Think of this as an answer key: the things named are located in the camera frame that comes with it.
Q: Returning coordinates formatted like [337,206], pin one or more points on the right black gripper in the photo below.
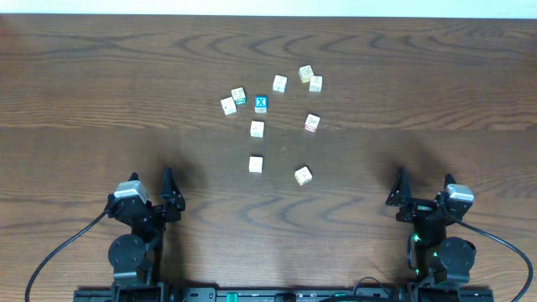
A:
[419,207]

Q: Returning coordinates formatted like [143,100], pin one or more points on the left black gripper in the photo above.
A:
[169,212]

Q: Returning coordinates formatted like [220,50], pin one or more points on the yellow edged white block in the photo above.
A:
[303,175]

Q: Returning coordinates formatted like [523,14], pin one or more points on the red edged grape block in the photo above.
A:
[312,123]

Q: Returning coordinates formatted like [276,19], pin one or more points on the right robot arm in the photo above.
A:
[442,263]

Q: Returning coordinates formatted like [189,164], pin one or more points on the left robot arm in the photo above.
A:
[136,257]

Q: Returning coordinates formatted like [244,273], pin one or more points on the white block red drawing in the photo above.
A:
[228,106]

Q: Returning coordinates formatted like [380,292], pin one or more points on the green edged picture block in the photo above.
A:
[239,96]

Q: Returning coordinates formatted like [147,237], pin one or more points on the blue X letter block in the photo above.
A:
[260,104]

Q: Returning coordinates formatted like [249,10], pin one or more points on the yellow picture block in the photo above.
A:
[305,73]

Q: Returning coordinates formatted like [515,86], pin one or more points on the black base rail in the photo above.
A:
[236,295]

